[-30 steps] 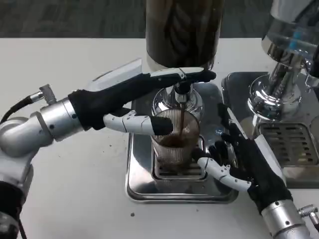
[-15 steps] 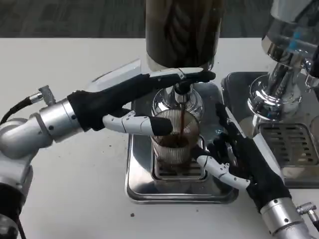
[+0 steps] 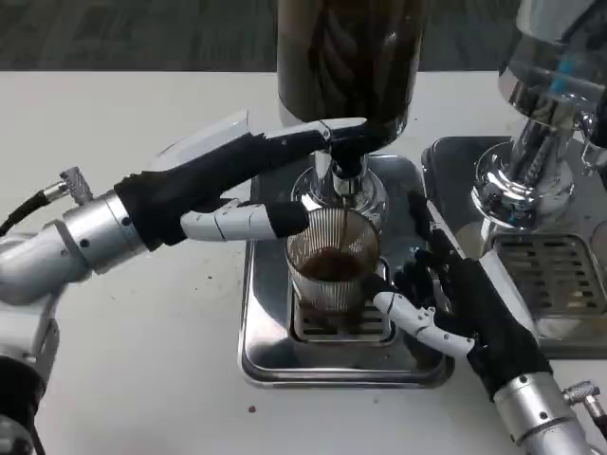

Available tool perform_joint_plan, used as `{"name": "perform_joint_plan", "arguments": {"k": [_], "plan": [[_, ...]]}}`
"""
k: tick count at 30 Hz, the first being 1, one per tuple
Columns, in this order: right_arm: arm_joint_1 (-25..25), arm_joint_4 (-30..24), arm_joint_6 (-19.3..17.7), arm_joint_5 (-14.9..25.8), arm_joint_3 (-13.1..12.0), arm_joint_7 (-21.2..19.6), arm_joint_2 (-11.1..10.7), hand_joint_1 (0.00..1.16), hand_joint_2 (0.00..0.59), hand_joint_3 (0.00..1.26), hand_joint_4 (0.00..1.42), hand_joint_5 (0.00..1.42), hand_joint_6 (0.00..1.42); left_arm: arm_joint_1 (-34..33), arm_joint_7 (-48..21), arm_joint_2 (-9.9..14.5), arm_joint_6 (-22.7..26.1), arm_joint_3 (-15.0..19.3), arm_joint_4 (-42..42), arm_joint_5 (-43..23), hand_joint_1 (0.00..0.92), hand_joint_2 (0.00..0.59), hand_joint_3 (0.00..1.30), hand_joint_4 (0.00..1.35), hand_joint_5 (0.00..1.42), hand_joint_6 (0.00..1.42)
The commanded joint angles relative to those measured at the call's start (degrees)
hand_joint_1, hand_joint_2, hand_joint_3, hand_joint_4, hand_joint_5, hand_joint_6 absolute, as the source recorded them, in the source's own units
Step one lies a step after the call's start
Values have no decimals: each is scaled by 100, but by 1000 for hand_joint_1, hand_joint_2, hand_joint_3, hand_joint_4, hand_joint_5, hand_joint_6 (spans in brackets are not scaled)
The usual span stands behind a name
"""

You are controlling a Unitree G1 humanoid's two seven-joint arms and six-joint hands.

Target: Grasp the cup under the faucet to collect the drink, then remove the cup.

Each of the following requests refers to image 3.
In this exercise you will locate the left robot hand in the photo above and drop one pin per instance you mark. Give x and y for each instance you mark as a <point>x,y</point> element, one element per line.
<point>189,180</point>

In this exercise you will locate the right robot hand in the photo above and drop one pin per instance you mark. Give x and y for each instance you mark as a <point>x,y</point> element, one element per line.
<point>488,322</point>

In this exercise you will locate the clear ribbed glass cup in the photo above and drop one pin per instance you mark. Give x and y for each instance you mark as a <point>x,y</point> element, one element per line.
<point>332,289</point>

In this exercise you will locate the black dispenser tap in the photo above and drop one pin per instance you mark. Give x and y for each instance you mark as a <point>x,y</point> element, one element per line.
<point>348,158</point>

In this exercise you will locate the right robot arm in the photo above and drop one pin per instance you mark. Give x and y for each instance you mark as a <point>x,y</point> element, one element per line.
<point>536,412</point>

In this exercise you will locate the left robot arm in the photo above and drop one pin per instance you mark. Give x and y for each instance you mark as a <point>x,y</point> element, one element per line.
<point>95,232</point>

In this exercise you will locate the steel drip grid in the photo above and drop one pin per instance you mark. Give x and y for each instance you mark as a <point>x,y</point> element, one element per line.
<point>332,329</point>
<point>550,279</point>

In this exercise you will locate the dark drink dispenser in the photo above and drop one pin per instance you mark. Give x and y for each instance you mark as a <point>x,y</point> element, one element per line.
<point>346,57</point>

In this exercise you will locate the steel dispenser tap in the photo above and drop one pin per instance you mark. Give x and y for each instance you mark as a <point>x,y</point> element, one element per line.
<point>588,137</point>

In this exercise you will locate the clear drink dispenser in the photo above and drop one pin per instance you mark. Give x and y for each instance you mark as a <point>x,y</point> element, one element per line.
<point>536,95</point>

